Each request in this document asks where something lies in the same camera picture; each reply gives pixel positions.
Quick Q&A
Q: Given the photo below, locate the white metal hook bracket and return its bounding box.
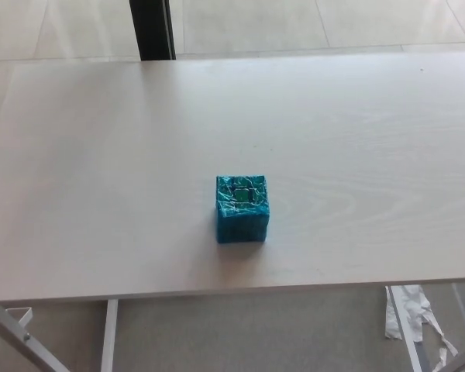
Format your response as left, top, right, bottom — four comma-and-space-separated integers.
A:
3, 305, 33, 338

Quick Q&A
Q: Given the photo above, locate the white slanted table leg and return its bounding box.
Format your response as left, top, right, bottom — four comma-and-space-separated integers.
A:
385, 285, 425, 372

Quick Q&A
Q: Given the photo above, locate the blue tape-wrapped cube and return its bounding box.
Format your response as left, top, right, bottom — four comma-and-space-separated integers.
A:
215, 174, 271, 244

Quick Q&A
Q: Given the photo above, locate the black vertical pillar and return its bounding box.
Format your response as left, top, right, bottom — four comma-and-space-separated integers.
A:
129, 0, 177, 61

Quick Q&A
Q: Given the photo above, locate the white straight table leg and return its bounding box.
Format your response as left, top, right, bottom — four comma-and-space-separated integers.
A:
100, 298, 119, 372

